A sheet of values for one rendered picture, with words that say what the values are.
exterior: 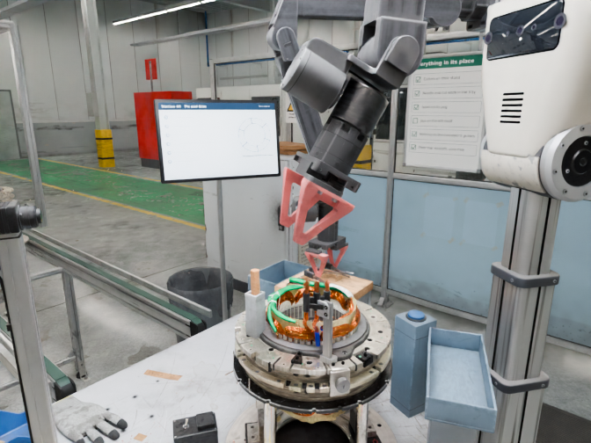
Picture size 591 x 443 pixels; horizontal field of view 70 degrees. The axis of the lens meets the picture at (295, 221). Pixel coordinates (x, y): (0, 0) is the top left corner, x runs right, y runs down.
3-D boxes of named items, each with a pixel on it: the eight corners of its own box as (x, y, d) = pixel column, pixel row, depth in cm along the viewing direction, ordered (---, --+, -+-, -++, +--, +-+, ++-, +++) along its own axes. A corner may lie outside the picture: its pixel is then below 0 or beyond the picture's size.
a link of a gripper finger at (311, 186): (276, 236, 48) (317, 163, 47) (266, 221, 55) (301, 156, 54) (325, 260, 50) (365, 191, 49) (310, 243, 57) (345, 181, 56)
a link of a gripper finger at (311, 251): (303, 276, 118) (303, 243, 115) (317, 269, 123) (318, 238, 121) (324, 282, 114) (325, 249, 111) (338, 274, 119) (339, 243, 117)
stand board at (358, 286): (273, 294, 116) (273, 286, 115) (314, 272, 130) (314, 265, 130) (337, 315, 104) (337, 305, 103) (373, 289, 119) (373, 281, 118)
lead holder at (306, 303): (301, 311, 73) (301, 293, 72) (313, 302, 76) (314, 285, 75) (320, 317, 71) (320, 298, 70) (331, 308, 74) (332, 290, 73)
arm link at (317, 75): (426, 45, 48) (392, 54, 57) (344, -16, 45) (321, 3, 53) (373, 138, 50) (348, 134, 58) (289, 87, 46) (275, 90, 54)
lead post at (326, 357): (331, 366, 74) (332, 304, 71) (319, 360, 75) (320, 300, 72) (337, 361, 75) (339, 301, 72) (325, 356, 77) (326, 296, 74)
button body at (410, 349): (408, 418, 106) (416, 327, 100) (389, 402, 112) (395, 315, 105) (428, 409, 109) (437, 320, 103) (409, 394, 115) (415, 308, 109)
